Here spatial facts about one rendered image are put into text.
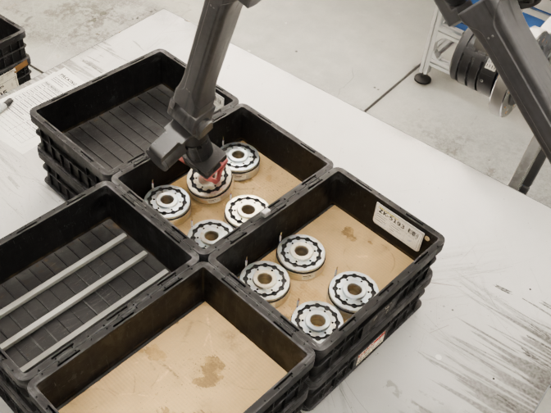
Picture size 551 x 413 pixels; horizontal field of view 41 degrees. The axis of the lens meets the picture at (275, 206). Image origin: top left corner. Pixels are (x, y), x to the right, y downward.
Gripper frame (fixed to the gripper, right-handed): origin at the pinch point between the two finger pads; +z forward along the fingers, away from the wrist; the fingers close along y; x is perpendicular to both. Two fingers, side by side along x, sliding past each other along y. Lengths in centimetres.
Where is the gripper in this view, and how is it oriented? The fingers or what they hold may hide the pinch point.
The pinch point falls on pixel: (208, 174)
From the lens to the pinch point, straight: 165.2
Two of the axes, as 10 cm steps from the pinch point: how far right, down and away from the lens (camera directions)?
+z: 1.3, 4.9, 8.6
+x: 6.7, -6.8, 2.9
